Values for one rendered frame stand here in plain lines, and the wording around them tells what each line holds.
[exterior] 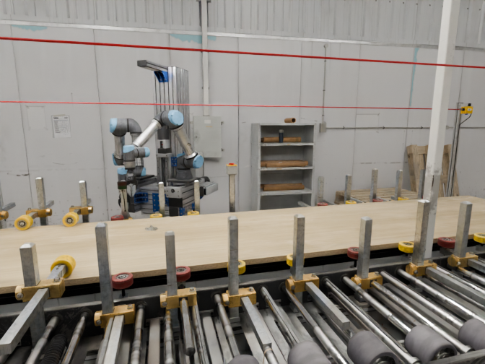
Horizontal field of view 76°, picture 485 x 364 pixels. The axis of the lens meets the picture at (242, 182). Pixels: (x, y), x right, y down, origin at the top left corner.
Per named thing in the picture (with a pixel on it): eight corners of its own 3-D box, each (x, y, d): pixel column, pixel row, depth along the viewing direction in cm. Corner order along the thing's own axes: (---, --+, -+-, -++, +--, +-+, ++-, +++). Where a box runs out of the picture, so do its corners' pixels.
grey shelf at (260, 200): (250, 218, 510) (250, 123, 483) (302, 215, 527) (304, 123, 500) (257, 227, 467) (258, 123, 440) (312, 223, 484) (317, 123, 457)
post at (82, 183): (86, 248, 213) (80, 180, 205) (92, 248, 214) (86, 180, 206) (85, 250, 210) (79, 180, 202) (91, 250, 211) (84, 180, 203)
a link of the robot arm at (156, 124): (157, 107, 253) (118, 149, 229) (166, 107, 246) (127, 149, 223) (165, 119, 260) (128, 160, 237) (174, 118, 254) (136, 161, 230)
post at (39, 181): (45, 248, 207) (37, 177, 198) (51, 247, 208) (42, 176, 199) (43, 249, 203) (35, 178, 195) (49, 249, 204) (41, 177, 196)
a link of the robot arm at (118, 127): (130, 167, 289) (128, 125, 247) (112, 168, 283) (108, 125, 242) (129, 158, 295) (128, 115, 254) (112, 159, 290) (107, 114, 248)
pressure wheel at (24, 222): (22, 212, 183) (35, 218, 186) (15, 224, 183) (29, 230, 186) (17, 214, 178) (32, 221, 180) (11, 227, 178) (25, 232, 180)
